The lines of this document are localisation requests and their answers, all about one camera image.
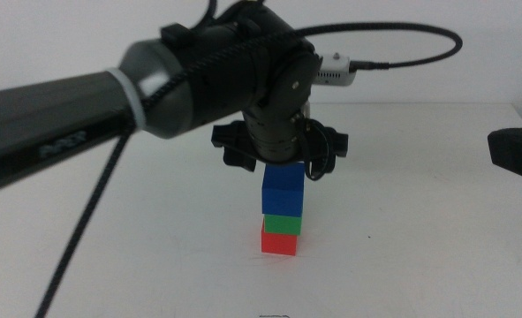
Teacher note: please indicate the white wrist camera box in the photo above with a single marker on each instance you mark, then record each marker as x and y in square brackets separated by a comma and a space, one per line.
[335, 73]

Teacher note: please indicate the red cube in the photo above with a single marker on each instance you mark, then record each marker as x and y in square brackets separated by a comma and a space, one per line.
[278, 244]

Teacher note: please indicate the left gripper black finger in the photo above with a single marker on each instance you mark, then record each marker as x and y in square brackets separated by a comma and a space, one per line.
[331, 162]
[240, 160]

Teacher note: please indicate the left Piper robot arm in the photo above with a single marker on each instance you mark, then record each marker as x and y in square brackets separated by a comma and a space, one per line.
[44, 115]

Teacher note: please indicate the green cube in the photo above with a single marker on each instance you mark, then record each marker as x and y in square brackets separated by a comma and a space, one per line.
[282, 224]

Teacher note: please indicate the blue cube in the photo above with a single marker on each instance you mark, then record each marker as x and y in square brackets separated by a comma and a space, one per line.
[282, 190]

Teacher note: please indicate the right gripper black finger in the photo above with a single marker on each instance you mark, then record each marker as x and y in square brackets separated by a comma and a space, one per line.
[521, 150]

